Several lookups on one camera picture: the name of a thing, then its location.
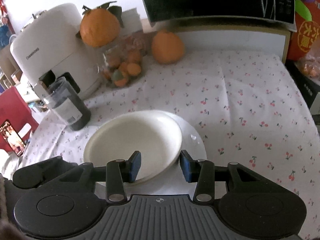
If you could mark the dark printed cardboard box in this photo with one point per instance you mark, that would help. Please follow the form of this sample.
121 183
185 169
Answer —
305 92

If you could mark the clear bag of small oranges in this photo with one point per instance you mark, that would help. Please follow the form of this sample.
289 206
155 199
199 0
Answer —
312 70

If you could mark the red chair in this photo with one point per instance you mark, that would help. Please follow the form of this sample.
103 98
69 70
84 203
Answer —
15 102

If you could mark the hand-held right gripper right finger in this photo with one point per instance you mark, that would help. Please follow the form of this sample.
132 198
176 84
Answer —
186 167

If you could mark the clear jar with dark contents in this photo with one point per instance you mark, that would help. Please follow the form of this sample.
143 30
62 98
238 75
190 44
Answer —
67 110

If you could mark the smartphone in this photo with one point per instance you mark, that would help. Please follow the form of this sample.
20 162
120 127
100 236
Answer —
12 137

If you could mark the large orange with leaves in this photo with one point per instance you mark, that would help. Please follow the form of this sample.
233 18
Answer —
100 27

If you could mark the white oval plate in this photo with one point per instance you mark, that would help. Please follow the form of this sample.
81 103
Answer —
192 142

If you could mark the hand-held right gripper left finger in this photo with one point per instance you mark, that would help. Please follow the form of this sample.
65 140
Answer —
135 167

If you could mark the glass jar of small oranges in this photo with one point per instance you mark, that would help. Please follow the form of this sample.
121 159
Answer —
125 65

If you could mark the red colourful carton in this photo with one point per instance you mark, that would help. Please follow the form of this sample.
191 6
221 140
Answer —
305 37

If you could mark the white air fryer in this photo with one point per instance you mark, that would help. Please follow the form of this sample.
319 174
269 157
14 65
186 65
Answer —
50 55

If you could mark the cherry print tablecloth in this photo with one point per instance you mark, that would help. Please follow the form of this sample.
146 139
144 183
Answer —
250 105

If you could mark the small cream bowl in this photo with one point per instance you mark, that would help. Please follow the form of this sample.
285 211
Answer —
140 135

